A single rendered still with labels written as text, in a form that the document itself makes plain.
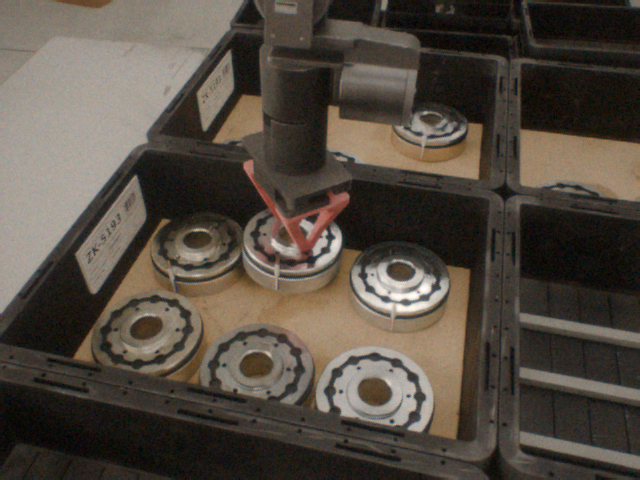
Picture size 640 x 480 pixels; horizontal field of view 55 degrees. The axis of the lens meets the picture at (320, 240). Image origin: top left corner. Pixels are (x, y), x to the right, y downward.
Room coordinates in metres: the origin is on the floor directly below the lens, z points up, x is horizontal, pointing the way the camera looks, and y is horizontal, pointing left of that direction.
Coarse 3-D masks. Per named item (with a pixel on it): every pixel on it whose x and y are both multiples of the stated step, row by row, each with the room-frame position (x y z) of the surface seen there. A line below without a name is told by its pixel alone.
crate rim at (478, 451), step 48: (144, 144) 0.57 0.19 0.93; (432, 192) 0.49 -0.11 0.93; (480, 192) 0.48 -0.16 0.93; (0, 336) 0.30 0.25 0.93; (480, 336) 0.30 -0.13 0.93; (144, 384) 0.26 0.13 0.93; (192, 384) 0.26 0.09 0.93; (480, 384) 0.26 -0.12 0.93; (336, 432) 0.22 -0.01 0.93; (384, 432) 0.22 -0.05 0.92; (480, 432) 0.22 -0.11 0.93
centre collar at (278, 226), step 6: (276, 222) 0.48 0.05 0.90; (306, 222) 0.48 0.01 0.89; (276, 228) 0.47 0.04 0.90; (282, 228) 0.47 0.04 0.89; (300, 228) 0.47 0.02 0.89; (306, 228) 0.47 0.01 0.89; (312, 228) 0.47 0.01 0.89; (270, 234) 0.46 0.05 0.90; (276, 234) 0.46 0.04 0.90; (306, 234) 0.47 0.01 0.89; (276, 240) 0.45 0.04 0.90; (282, 240) 0.45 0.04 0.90; (276, 246) 0.44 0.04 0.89; (282, 246) 0.44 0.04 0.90; (288, 246) 0.44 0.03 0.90; (294, 246) 0.44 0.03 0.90; (288, 252) 0.44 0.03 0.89; (294, 252) 0.44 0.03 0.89
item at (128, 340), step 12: (144, 312) 0.38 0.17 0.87; (156, 312) 0.38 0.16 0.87; (132, 324) 0.37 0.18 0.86; (168, 324) 0.36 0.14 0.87; (120, 336) 0.35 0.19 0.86; (132, 336) 0.35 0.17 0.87; (156, 336) 0.35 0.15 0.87; (168, 336) 0.35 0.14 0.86; (132, 348) 0.34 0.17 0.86; (144, 348) 0.34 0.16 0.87
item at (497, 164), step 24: (216, 48) 0.80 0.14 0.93; (504, 72) 0.73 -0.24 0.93; (504, 96) 0.67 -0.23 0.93; (168, 120) 0.62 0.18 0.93; (504, 120) 0.62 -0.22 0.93; (192, 144) 0.57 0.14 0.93; (216, 144) 0.57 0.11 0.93; (504, 144) 0.57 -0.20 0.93; (360, 168) 0.52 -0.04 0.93; (384, 168) 0.52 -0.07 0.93; (504, 168) 0.52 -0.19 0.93
